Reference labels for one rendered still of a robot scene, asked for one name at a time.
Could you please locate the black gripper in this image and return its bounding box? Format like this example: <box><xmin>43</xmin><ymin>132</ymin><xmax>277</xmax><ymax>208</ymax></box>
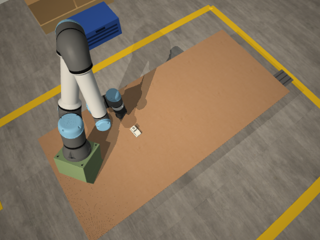
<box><xmin>111</xmin><ymin>101</ymin><xmax>127</xmax><ymax>120</ymax></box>

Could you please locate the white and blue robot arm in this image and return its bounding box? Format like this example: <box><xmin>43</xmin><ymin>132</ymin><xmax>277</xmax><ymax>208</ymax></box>
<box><xmin>55</xmin><ymin>19</ymin><xmax>123</xmax><ymax>162</ymax></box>

